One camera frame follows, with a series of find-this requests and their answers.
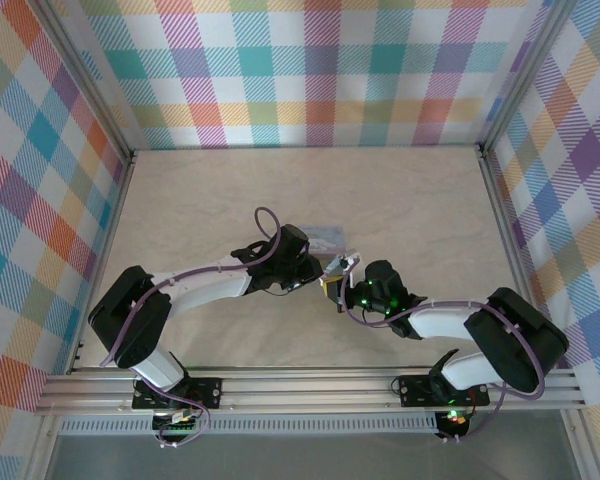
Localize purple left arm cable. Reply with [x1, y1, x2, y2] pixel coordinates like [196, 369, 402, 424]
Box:
[99, 205, 284, 449]

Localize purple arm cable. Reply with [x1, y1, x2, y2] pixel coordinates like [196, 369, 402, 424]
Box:
[99, 205, 284, 449]
[340, 257, 544, 446]

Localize aluminium side rail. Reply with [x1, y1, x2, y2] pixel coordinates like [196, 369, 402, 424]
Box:
[477, 144, 581, 381]
[67, 149, 139, 376]

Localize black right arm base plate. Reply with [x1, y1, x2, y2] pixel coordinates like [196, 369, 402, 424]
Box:
[398, 372, 490, 407]

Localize grey slotted cable duct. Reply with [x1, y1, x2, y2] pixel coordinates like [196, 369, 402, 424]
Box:
[59, 413, 439, 435]

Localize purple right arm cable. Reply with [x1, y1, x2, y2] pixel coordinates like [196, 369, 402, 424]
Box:
[340, 257, 544, 446]

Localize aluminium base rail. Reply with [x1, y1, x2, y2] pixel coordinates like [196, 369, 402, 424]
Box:
[34, 367, 589, 416]

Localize aluminium frame post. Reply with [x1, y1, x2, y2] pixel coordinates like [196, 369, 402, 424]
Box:
[29, 0, 139, 164]
[477, 0, 579, 156]

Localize small controller board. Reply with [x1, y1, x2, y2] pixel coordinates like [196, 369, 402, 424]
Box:
[152, 409, 204, 436]
[437, 407, 474, 439]

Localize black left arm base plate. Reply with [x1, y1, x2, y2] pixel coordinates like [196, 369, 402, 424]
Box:
[131, 375, 224, 412]

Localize light blue printed padlock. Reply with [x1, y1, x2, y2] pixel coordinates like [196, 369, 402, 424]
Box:
[302, 224, 354, 274]

